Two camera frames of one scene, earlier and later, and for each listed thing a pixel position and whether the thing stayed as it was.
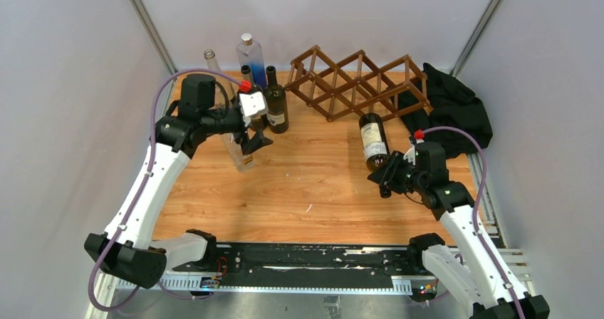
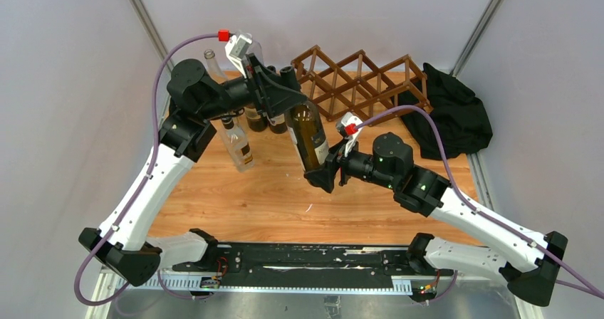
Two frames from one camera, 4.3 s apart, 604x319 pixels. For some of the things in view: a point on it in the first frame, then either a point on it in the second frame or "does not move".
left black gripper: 248,144 to 275,97
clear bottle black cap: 243,164 does not move
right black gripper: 387,176 to 324,176
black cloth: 456,117 does not move
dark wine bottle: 375,144 to 307,130
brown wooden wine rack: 358,84 does not move
